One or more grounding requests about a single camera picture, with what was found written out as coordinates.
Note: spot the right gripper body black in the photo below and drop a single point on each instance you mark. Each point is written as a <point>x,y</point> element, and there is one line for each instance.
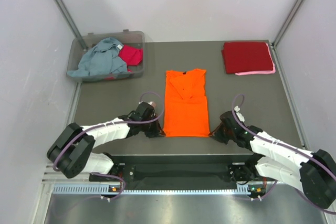
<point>222,135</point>

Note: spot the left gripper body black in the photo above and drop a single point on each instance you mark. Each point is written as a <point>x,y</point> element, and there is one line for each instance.
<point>151,129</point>

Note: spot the orange t shirt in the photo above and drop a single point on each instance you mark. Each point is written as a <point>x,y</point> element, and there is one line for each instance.
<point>185,104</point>

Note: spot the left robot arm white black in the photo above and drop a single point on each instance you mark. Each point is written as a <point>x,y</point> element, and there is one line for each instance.
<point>71,153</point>

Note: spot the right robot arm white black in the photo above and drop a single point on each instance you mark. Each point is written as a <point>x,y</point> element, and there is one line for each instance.
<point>310,173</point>

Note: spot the folded pink t shirt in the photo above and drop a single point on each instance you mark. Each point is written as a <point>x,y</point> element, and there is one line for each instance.
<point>272,71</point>

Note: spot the magenta t shirt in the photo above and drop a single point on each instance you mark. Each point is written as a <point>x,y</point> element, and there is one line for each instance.
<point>131,56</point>

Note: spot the folded dark red t shirt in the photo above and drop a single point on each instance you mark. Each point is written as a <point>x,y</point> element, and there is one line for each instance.
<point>244,56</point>

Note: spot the clear grey plastic bin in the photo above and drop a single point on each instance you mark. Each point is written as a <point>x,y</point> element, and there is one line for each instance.
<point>132,38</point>

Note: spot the grey blue t shirt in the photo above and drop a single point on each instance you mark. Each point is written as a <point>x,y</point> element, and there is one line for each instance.
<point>101,60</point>

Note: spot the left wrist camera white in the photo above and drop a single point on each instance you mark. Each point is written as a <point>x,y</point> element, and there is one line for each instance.
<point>153,104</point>

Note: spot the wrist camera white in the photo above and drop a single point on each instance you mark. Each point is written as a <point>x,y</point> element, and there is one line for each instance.
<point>153,104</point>
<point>239,112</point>

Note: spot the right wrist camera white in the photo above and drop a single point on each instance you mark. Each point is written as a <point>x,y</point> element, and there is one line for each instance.
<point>239,112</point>

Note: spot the grey slotted cable duct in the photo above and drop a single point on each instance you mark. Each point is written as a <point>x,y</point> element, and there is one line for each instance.
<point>110,190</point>

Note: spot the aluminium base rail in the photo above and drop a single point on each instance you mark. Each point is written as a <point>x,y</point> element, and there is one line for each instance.
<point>166,172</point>

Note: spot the right corner aluminium post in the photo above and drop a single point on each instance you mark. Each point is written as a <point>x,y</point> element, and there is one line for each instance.
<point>287,22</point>

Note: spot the corner aluminium post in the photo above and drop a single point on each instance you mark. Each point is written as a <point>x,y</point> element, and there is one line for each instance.
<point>70,22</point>
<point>287,22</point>

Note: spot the left corner aluminium post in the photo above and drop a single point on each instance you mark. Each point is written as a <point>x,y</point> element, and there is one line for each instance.
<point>70,22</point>

